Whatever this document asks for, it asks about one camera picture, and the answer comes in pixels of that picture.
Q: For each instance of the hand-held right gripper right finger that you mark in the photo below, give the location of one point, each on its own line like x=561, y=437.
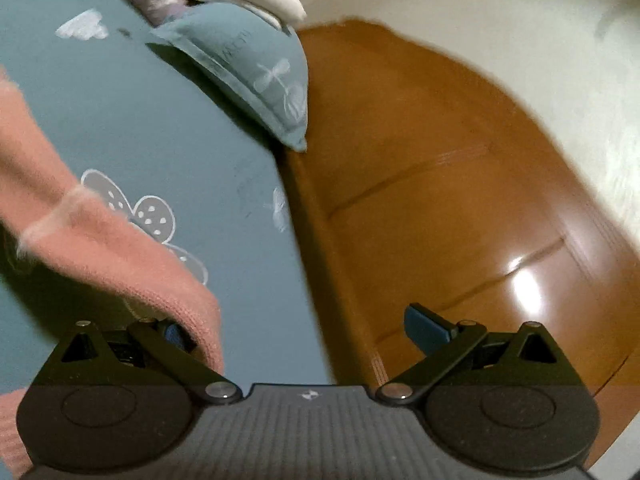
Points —
x=425, y=331

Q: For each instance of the teal printed pillow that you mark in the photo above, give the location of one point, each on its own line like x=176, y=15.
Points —
x=250, y=65

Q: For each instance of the wooden headboard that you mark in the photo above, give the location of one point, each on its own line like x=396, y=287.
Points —
x=450, y=185

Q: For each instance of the bed with teal floral sheet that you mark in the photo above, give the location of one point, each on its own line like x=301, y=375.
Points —
x=165, y=125

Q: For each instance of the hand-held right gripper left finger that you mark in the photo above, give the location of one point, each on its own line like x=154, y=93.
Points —
x=173, y=335

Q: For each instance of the pink striped knit sweater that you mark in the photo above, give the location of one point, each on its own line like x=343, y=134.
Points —
x=125, y=255

